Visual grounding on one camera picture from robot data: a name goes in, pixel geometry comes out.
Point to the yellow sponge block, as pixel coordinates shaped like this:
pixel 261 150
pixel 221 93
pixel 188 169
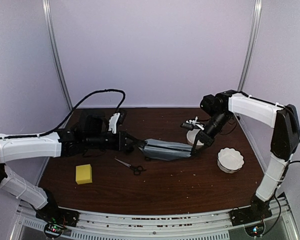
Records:
pixel 83 174

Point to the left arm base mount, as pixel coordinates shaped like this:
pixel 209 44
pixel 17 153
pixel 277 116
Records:
pixel 52 213

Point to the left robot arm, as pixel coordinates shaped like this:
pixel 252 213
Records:
pixel 92 131

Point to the grey drawstring pouch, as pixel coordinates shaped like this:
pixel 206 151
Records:
pixel 164 150

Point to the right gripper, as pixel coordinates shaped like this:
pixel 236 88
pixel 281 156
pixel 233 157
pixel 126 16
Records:
pixel 205 138

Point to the white scalloped bowl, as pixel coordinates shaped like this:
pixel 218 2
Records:
pixel 230 160

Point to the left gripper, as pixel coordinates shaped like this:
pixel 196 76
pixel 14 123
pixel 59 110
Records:
pixel 120 145

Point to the white round bowl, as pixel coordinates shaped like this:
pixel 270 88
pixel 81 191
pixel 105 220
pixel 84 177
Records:
pixel 192 135

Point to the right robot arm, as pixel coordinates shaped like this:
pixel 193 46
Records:
pixel 281 120

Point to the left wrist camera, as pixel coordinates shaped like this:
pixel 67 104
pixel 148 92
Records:
pixel 116 120

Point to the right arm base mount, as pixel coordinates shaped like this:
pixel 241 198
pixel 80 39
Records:
pixel 258 210

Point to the aluminium corner post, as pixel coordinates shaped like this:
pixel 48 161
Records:
pixel 55 53
pixel 253 35

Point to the aluminium corner post left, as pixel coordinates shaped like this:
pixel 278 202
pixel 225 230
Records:
pixel 55 53

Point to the aluminium corner post right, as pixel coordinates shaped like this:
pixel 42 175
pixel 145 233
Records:
pixel 253 35

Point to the silver scissors pair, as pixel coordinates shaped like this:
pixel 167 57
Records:
pixel 137 170

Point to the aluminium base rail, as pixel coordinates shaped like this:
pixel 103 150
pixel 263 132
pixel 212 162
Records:
pixel 214 225

